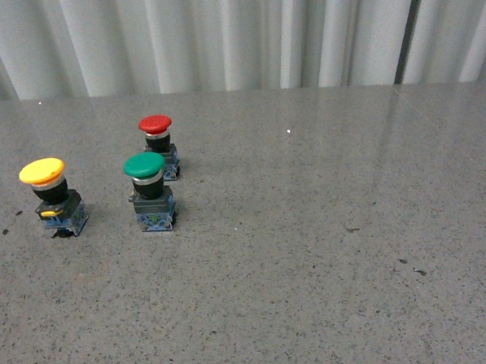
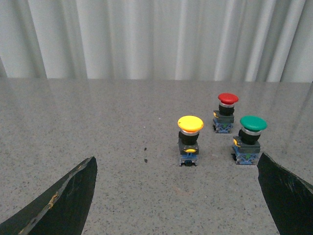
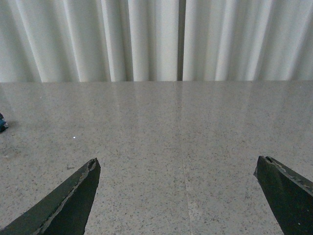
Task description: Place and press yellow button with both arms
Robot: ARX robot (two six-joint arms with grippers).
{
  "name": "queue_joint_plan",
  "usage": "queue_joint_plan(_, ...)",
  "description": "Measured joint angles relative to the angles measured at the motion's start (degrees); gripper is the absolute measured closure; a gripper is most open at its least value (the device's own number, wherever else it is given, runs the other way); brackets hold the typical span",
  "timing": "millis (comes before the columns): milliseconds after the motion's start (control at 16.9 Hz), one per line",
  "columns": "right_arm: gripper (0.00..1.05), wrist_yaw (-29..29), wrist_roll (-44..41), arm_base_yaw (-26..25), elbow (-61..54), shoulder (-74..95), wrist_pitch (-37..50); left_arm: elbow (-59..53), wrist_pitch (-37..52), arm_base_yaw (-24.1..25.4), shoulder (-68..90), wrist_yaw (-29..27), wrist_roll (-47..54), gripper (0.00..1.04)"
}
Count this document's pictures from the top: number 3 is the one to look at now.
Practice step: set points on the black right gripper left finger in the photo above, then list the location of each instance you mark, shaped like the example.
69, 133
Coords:
64, 211

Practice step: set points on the white pleated curtain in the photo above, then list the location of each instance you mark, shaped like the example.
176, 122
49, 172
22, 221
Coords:
155, 40

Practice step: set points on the blue black button base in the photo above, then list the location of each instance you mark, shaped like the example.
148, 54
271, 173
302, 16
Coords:
3, 123

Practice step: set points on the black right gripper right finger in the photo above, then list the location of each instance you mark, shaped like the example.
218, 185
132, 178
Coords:
289, 195

